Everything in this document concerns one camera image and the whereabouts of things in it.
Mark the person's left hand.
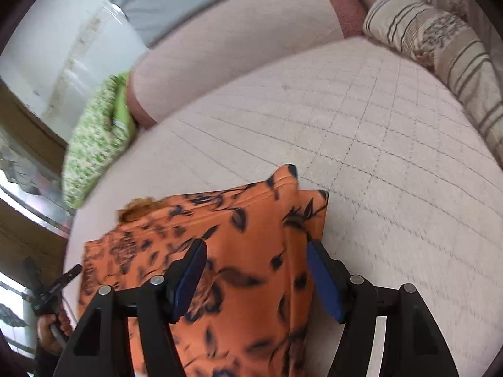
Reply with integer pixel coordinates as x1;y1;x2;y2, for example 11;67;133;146
37;308;73;355

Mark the green white patterned pillow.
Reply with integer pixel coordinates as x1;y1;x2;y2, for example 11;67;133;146
61;72;136;209

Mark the orange black floral garment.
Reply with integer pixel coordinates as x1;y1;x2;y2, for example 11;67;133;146
78;164;328;376

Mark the pink bolster cushion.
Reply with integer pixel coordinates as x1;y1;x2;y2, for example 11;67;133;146
126;0;366;129

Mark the wooden glass panel door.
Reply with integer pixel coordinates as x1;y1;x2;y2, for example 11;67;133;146
1;84;73;358

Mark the striped beige folded quilt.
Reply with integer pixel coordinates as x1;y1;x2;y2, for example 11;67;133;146
363;0;502;157

